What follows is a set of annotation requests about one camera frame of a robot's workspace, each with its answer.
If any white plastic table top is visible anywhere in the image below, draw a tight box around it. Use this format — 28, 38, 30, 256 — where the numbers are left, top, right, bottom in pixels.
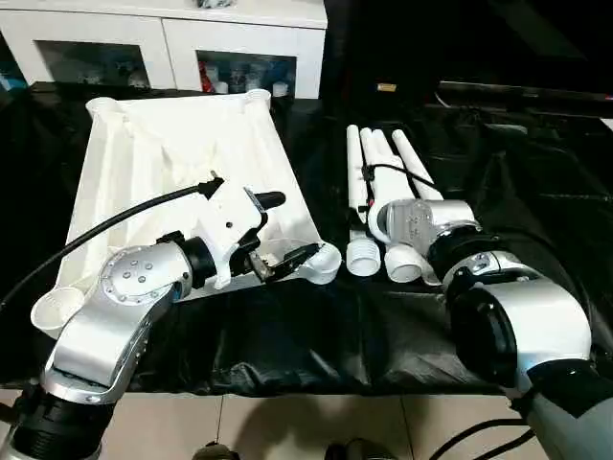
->
32, 89, 344, 341

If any dark robot right foot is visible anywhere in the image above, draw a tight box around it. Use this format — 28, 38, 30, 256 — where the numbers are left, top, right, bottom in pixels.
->
326, 439, 399, 460

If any white plastic table leg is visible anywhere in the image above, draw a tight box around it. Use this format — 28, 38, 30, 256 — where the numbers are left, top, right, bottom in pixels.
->
393, 130, 447, 203
374, 128, 443, 287
360, 126, 424, 285
346, 125, 382, 279

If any white glass-door cabinet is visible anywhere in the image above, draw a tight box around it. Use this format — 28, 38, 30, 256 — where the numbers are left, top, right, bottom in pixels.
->
0, 0, 329, 100

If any dark robot left foot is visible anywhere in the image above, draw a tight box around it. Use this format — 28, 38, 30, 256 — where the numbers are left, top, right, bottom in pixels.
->
192, 441, 241, 460

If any black work mat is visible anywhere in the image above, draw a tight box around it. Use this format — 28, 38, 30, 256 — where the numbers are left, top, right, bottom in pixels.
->
0, 81, 613, 396

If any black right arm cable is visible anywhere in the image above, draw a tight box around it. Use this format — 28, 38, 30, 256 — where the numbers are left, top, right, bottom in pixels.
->
361, 162, 428, 194

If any dark robot foot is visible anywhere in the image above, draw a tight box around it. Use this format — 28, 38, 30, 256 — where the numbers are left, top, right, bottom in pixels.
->
192, 441, 241, 460
326, 439, 399, 460

